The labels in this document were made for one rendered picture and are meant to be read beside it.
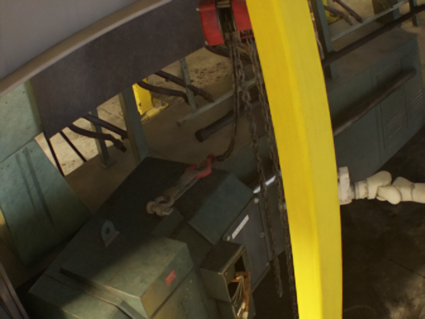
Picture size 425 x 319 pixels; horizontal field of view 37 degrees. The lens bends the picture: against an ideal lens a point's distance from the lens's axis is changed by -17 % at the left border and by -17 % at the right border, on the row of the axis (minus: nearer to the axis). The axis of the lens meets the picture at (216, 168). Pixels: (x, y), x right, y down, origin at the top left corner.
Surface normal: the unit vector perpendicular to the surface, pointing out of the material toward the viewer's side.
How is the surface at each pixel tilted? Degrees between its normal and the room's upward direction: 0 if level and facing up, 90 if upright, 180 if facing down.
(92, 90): 90
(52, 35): 90
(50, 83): 90
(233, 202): 45
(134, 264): 0
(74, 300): 0
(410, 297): 0
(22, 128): 90
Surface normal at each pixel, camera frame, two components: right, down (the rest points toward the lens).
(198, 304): 0.85, 0.15
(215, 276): -0.49, 0.57
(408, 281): -0.18, -0.81
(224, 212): 0.47, -0.47
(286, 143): -0.74, 0.49
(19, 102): 0.64, 0.33
